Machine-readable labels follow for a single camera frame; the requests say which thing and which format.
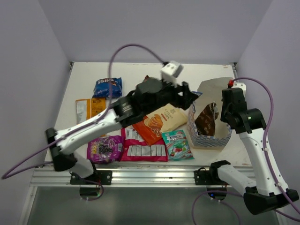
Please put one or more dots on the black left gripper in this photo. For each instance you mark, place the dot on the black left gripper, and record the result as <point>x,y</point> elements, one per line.
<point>187,97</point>

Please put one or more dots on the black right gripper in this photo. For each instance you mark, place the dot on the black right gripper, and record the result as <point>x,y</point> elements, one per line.
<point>222,118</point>

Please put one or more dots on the blue checkered paper bag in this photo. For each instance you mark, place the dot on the blue checkered paper bag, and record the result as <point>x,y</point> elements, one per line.
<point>209,91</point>

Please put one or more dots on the brown sea salt chip bag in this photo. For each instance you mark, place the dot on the brown sea salt chip bag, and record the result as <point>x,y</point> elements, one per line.
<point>205,122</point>

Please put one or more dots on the orange cream cassava chips bag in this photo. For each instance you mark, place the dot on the orange cream cassava chips bag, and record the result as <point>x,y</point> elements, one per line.
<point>165,119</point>

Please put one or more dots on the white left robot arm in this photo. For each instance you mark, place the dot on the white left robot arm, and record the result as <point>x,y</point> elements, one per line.
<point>147,97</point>

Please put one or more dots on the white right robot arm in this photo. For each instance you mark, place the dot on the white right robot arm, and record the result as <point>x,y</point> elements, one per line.
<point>268,191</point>

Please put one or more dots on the red torn chip bag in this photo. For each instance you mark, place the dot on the red torn chip bag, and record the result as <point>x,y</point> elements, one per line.
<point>147,78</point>

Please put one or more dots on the teal Fox's candy bag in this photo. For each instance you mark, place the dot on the teal Fox's candy bag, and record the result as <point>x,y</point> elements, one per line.
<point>177,146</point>

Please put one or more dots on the pink snack bag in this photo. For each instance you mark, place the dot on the pink snack bag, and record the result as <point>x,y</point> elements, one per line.
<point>135,149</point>

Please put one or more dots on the blue Doritos chip bag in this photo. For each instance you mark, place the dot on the blue Doritos chip bag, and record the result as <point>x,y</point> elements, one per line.
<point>102,88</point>

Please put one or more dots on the purple grape candy bag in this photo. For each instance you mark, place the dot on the purple grape candy bag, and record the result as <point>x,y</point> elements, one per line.
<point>105,149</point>

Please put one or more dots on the orange yellow snack packet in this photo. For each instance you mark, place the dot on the orange yellow snack packet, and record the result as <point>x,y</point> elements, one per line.
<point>88,108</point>

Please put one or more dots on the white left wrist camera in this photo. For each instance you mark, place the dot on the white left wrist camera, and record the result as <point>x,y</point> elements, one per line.
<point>171,71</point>

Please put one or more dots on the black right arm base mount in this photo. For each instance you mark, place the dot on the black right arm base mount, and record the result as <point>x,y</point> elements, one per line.
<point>202,176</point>

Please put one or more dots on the aluminium table frame rail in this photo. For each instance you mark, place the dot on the aluminium table frame rail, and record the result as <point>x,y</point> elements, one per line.
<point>145,174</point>

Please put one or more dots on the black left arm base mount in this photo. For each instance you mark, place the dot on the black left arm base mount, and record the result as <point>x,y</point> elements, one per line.
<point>100,177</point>

